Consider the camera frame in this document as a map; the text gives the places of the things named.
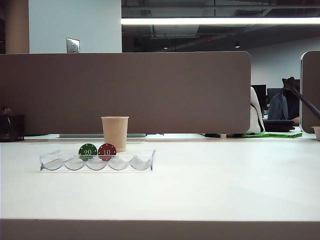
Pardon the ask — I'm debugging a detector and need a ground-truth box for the seated person in blue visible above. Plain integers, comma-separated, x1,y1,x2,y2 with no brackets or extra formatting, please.
267,88,301,126

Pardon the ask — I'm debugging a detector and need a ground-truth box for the metal wall switch plate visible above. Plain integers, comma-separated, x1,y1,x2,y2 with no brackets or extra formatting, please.
66,37,81,54

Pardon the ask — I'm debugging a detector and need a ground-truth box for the narrow brown desk divider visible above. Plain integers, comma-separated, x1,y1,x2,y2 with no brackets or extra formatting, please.
299,50,320,134

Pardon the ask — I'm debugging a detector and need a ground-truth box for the wide brown desk divider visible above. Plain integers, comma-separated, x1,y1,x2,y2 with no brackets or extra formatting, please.
0,51,252,136

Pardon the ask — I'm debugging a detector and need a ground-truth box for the beige paper bowl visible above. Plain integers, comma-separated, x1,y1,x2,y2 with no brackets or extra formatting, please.
310,125,320,141

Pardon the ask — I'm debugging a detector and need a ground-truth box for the black diagonal pole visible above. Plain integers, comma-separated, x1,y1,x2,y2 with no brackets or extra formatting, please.
281,76,320,116

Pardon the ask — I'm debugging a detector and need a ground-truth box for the clear plastic chip tray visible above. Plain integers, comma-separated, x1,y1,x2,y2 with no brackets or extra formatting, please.
39,148,157,173

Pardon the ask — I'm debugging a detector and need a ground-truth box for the white bag with black strap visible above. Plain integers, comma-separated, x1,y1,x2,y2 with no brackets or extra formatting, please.
249,86,266,135

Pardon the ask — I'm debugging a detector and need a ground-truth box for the brown paper cup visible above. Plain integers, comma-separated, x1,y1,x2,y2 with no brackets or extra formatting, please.
100,115,130,153

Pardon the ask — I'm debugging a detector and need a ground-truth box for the long ceiling light strip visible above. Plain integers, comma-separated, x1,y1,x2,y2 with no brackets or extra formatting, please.
121,16,320,25

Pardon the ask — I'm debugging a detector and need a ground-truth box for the small black monitor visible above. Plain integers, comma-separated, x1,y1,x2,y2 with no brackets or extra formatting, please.
266,87,285,101

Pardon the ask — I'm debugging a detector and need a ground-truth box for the green poker chip 20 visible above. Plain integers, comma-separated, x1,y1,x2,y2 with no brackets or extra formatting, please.
78,143,98,162

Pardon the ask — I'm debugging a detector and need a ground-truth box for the large black monitor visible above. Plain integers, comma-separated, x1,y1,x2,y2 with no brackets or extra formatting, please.
251,84,267,112

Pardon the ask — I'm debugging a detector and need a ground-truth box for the blurred brown divider edge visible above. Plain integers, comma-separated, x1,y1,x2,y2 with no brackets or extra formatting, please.
0,219,320,240

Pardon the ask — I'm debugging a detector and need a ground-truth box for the red poker chip 10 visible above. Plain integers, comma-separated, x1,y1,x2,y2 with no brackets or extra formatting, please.
97,143,118,162

